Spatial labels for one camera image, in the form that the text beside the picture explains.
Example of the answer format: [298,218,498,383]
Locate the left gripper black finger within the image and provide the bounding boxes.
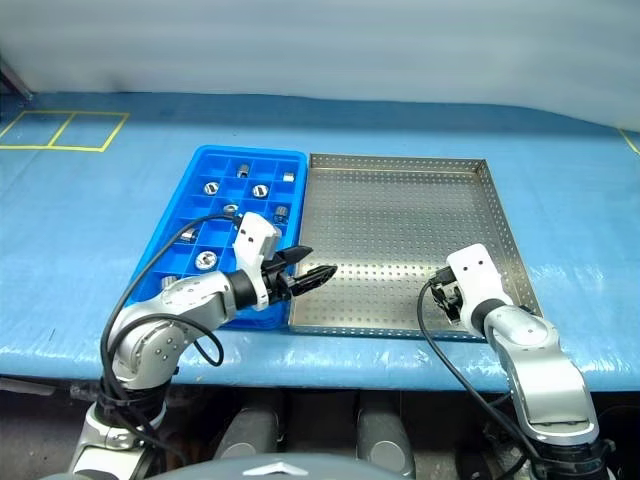
[291,265,338,297]
[279,245,315,267]

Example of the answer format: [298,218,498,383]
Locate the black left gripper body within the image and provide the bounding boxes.
[261,255,297,304]

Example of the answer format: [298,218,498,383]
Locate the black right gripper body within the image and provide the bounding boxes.
[430,266,466,314]

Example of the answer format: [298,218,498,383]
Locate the blue compartment tray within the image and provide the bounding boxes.
[122,144,308,331]

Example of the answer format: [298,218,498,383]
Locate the perforated metal tray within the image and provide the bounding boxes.
[288,152,544,342]

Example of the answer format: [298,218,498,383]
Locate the grey right robot leg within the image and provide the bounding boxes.
[357,407,416,479]

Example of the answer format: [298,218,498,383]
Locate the grey robot leg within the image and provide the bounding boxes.
[214,405,279,459]
[357,407,416,479]

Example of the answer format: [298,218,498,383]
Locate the grey left robot leg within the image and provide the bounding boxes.
[214,405,279,459]

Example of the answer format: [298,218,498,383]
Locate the grey robot torso with logo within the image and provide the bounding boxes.
[154,452,416,480]

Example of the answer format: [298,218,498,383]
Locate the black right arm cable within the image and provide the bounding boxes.
[417,277,546,476]

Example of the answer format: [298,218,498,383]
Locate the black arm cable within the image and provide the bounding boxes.
[98,213,244,469]
[417,277,546,476]

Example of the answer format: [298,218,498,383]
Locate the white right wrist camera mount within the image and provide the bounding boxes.
[446,243,514,334]

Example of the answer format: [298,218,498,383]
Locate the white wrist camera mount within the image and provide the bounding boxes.
[446,243,514,334]
[232,211,282,312]

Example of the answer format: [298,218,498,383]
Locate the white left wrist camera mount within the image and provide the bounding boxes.
[232,211,282,312]

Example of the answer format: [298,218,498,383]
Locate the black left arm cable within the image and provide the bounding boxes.
[98,213,244,469]

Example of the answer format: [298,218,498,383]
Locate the dark metal frame post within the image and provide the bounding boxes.
[0,54,34,101]

